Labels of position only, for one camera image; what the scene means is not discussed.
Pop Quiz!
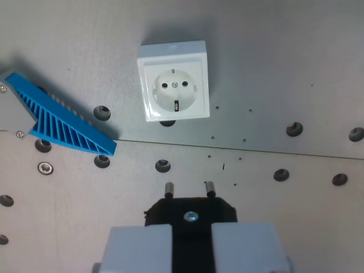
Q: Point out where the white wall socket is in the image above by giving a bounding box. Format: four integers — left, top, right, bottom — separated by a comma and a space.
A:
136, 40, 211, 123

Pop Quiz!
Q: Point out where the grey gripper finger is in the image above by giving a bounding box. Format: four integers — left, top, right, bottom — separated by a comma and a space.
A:
211, 221, 295, 273
93, 224, 173, 273

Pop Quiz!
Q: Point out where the silver hex table screw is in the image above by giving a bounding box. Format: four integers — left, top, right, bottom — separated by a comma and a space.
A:
37, 161, 55, 175

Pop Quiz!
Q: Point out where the blue ribbed plastic wedge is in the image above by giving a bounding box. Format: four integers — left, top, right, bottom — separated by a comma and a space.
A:
5, 72, 118, 158

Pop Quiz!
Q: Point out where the black power plug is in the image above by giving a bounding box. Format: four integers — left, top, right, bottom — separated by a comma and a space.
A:
143, 181, 238, 273

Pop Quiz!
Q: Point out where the grey plastic bracket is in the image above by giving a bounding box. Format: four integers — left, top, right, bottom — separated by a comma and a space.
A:
0, 66, 38, 141

